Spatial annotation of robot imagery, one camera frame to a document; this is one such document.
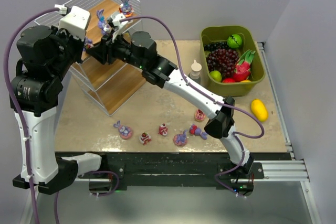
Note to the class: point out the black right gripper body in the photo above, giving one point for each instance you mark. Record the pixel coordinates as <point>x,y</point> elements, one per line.
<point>105,46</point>

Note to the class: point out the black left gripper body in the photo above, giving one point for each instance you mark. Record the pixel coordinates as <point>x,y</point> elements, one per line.
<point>77,51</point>

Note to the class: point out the purple bunny with tube toy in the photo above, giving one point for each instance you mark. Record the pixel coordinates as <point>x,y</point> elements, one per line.
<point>102,23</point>

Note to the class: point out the purple bunny pink donut toy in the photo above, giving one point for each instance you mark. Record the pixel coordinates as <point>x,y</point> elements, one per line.
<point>180,139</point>

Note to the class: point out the small purple bunny strawberry toy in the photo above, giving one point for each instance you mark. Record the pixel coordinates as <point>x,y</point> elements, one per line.
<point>197,131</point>

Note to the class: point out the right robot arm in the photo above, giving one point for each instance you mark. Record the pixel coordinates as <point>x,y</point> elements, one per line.
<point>141,53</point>

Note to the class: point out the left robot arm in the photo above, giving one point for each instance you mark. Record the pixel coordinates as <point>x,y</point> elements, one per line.
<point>46,56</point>

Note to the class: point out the spray bottle white cap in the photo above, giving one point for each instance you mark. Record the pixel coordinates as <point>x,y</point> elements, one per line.
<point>195,73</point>

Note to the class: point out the green plastic fruit bin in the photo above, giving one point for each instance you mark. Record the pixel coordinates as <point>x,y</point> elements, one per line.
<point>221,33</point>

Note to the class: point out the dark blue grape bunch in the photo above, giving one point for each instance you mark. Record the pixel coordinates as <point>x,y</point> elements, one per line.
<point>220,45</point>

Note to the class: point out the pink bear cake slice toy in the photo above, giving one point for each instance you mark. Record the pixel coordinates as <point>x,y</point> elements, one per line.
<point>145,138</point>

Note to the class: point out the green apple toy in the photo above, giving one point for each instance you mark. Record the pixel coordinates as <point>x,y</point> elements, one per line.
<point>216,75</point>

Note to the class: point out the dark red grape bunch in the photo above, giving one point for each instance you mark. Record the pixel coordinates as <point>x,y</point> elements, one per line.
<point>222,60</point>

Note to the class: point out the pink bear donut strawberry toy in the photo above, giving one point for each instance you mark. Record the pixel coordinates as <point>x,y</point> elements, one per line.
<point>199,116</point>

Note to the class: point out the red apple toy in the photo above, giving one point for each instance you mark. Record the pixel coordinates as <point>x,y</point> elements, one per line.
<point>228,80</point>

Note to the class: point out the green round melon toy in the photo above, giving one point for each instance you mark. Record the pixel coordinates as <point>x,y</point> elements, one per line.
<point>234,41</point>

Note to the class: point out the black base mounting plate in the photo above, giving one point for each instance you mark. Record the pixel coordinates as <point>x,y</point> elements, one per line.
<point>170,169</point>

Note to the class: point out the pink dragon fruit toy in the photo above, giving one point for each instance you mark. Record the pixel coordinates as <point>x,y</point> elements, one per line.
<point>242,69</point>

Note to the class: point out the yellow mango toy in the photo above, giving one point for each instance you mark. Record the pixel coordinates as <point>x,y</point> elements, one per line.
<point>259,110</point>

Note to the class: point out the white wire wooden shelf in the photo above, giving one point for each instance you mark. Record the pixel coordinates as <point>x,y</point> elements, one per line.
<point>109,85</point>

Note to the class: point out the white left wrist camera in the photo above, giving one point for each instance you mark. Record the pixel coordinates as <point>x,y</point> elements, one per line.
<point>75,20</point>

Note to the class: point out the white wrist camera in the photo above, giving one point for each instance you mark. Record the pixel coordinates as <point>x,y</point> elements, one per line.
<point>117,25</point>
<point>75,20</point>

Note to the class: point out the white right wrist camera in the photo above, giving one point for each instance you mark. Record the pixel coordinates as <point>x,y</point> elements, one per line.
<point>117,25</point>

